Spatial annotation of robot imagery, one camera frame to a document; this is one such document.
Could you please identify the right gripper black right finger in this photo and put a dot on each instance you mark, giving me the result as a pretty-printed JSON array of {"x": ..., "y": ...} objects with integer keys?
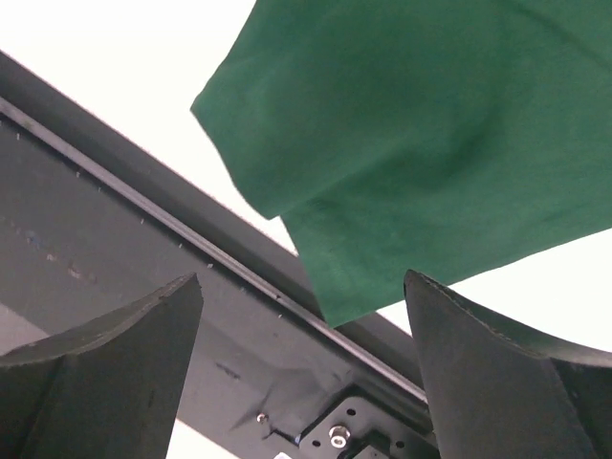
[{"x": 497, "y": 388}]

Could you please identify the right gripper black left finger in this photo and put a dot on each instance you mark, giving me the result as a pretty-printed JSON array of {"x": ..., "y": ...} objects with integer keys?
[{"x": 109, "y": 388}]

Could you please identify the green t shirt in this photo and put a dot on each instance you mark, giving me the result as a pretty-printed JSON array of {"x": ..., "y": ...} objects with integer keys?
[{"x": 445, "y": 137}]

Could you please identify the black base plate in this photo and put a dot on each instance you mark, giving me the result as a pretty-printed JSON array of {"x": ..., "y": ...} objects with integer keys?
[{"x": 130, "y": 301}]

